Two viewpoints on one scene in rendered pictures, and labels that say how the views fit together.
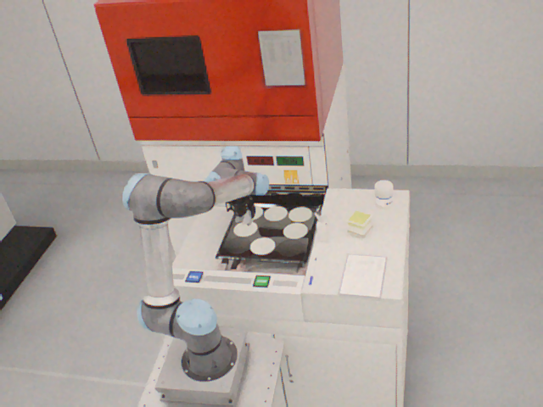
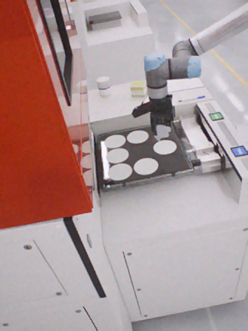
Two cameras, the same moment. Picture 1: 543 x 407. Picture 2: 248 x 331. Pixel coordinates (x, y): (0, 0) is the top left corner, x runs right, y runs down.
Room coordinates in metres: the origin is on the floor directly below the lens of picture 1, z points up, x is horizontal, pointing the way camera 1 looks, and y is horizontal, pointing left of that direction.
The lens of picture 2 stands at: (2.29, 1.05, 1.74)
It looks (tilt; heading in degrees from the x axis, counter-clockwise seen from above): 40 degrees down; 253
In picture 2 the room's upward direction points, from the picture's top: 12 degrees counter-clockwise
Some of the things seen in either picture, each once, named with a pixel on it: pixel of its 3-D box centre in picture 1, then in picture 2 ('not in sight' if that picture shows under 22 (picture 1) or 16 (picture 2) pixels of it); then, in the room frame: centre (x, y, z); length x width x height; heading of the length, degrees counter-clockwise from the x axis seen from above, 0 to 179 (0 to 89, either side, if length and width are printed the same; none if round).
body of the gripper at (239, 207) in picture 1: (238, 197); (161, 108); (1.84, 0.15, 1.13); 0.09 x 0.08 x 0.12; 136
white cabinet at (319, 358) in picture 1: (296, 329); (167, 206); (1.78, 0.01, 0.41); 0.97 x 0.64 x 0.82; 73
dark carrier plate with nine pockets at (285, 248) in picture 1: (270, 230); (141, 151); (1.90, 0.06, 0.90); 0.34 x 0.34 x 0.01; 73
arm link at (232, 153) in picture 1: (232, 162); (156, 69); (1.84, 0.15, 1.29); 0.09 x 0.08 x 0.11; 150
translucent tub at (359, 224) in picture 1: (360, 224); (139, 89); (1.73, -0.29, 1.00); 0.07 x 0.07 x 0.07; 49
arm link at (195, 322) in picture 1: (197, 324); not in sight; (1.29, 0.32, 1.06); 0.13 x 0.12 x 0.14; 60
